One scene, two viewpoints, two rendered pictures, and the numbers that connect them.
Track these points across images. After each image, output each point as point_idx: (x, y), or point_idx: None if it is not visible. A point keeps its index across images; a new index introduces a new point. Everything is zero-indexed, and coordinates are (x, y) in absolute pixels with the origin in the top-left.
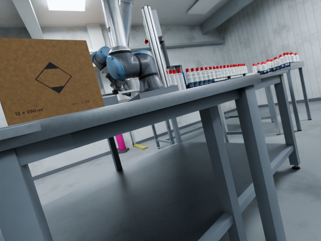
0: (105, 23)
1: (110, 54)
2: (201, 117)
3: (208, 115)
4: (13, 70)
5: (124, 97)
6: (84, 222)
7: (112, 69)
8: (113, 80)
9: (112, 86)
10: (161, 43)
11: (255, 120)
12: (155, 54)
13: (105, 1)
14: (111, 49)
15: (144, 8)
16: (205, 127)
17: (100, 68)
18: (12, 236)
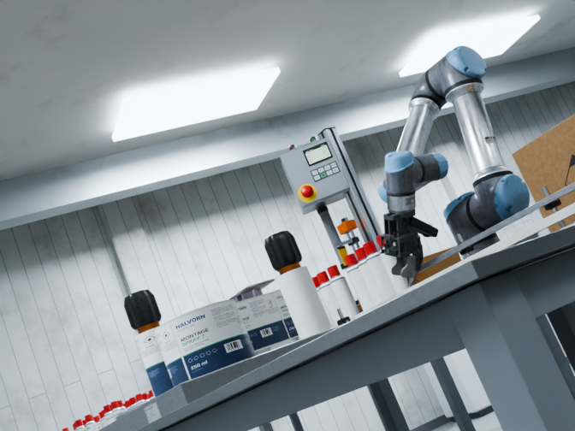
0: (488, 129)
1: (508, 172)
2: (562, 309)
3: (569, 304)
4: None
5: (323, 305)
6: None
7: (519, 195)
8: (411, 229)
9: (400, 244)
10: (328, 210)
11: None
12: (372, 221)
13: (484, 105)
14: (506, 168)
15: (333, 131)
16: (571, 324)
17: (413, 190)
18: None
